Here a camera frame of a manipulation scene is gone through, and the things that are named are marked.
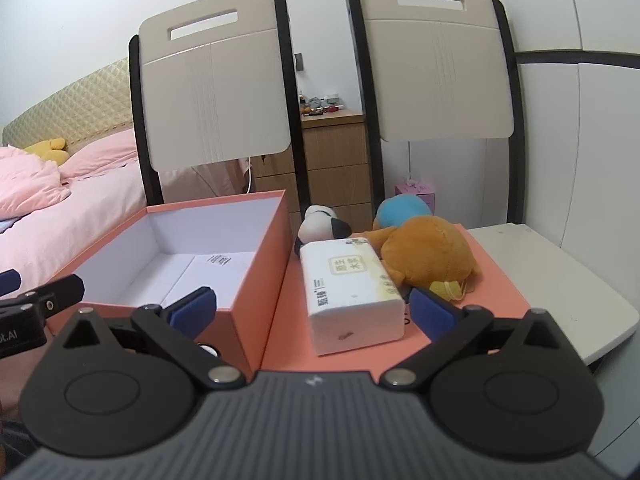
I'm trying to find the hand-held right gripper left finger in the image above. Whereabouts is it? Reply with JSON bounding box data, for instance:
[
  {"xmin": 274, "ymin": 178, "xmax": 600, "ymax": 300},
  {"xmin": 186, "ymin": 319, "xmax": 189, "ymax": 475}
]
[{"xmin": 60, "ymin": 287, "xmax": 247, "ymax": 390}]

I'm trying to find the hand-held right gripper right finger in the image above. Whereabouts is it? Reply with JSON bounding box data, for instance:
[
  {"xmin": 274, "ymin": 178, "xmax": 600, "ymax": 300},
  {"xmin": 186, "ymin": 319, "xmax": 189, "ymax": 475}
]
[{"xmin": 382, "ymin": 287, "xmax": 576, "ymax": 390}]

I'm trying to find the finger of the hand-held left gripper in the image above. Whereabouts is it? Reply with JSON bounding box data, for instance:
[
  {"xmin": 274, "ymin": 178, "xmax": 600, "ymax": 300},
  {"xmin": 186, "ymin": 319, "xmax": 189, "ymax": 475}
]
[
  {"xmin": 0, "ymin": 269, "xmax": 22, "ymax": 297},
  {"xmin": 15, "ymin": 274, "xmax": 86, "ymax": 319}
]

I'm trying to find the orange plush toy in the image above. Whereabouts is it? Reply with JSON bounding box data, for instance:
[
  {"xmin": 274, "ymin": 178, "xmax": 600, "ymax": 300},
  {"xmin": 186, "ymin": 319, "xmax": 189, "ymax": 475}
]
[{"xmin": 362, "ymin": 215, "xmax": 482, "ymax": 302}]

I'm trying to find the salmon pink cardboard box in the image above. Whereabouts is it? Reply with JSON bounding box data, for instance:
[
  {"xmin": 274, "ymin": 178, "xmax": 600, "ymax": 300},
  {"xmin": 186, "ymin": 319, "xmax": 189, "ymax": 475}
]
[{"xmin": 37, "ymin": 189, "xmax": 294, "ymax": 379}]

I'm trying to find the white tissue pack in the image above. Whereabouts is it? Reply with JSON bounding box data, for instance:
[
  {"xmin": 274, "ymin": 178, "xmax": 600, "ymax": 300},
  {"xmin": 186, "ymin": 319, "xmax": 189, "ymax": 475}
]
[{"xmin": 298, "ymin": 237, "xmax": 406, "ymax": 357}]

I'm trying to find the salmon pink box lid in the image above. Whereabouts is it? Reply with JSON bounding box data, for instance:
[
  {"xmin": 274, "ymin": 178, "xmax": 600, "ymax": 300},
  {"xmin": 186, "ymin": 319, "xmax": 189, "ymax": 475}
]
[{"xmin": 262, "ymin": 220, "xmax": 532, "ymax": 372}]

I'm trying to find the blue plush toy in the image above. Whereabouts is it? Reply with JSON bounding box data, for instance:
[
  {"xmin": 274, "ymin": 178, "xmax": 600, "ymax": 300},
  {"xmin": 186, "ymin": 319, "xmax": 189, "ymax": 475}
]
[{"xmin": 372, "ymin": 195, "xmax": 434, "ymax": 234}]

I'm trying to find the black and white plush toy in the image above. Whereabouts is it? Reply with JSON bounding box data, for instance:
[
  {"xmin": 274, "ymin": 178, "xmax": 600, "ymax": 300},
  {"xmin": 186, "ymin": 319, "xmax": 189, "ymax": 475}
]
[{"xmin": 293, "ymin": 204, "xmax": 354, "ymax": 261}]

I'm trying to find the white desktop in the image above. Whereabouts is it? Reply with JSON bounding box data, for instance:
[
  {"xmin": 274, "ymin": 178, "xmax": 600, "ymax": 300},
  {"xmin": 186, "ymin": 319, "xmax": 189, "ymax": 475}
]
[{"xmin": 467, "ymin": 222, "xmax": 640, "ymax": 372}]

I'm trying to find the white paper sheet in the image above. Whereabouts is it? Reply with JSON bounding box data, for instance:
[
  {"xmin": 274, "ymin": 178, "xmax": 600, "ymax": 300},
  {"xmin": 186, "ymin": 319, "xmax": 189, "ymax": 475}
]
[{"xmin": 120, "ymin": 251, "xmax": 259, "ymax": 311}]

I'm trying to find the pink bed sheet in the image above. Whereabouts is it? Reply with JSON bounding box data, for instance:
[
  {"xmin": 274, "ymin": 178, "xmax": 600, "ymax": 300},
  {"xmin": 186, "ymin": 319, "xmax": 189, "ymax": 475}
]
[{"xmin": 0, "ymin": 165, "xmax": 237, "ymax": 287}]

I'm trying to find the pink blanket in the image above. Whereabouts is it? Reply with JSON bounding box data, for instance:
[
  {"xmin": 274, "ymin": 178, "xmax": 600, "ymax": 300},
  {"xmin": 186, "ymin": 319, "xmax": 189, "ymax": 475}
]
[{"xmin": 0, "ymin": 145, "xmax": 74, "ymax": 222}]

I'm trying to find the small pink gift box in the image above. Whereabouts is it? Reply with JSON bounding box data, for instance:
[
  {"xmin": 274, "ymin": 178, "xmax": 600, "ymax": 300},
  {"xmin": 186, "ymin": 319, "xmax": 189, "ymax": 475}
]
[{"xmin": 393, "ymin": 177, "xmax": 435, "ymax": 211}]

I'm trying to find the yellow plush toy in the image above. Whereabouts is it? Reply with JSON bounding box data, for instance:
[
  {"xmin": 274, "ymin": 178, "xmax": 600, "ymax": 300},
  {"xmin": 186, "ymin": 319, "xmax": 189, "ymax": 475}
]
[{"xmin": 23, "ymin": 137, "xmax": 70, "ymax": 166}]

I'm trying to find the pink pillow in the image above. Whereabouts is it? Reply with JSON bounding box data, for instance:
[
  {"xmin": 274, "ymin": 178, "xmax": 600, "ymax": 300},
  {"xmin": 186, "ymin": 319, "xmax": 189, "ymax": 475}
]
[{"xmin": 59, "ymin": 127, "xmax": 139, "ymax": 179}]

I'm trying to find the wooden dresser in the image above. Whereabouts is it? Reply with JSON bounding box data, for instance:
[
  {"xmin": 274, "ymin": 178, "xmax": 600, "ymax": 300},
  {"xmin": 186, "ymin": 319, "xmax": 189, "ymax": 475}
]
[{"xmin": 252, "ymin": 109, "xmax": 377, "ymax": 234}]

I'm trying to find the beige quilted headboard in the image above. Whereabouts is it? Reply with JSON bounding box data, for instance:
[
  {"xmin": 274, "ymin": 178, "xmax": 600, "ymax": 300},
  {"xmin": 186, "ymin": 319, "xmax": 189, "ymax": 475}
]
[{"xmin": 2, "ymin": 57, "xmax": 136, "ymax": 155}]

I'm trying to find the cluster of small trinkets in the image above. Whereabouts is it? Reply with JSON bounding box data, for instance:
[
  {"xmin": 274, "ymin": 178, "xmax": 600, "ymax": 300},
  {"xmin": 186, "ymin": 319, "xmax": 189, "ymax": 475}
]
[{"xmin": 298, "ymin": 93, "xmax": 344, "ymax": 117}]

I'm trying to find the white wardrobe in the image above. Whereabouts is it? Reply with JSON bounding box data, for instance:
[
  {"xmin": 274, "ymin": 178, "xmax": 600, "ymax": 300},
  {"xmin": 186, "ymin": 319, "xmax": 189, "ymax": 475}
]
[{"xmin": 514, "ymin": 0, "xmax": 640, "ymax": 283}]

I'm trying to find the beige chair with black frame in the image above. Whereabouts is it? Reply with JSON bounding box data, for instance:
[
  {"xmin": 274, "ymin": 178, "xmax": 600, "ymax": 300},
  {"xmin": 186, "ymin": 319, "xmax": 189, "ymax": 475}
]
[
  {"xmin": 128, "ymin": 0, "xmax": 312, "ymax": 217},
  {"xmin": 346, "ymin": 0, "xmax": 527, "ymax": 232}
]

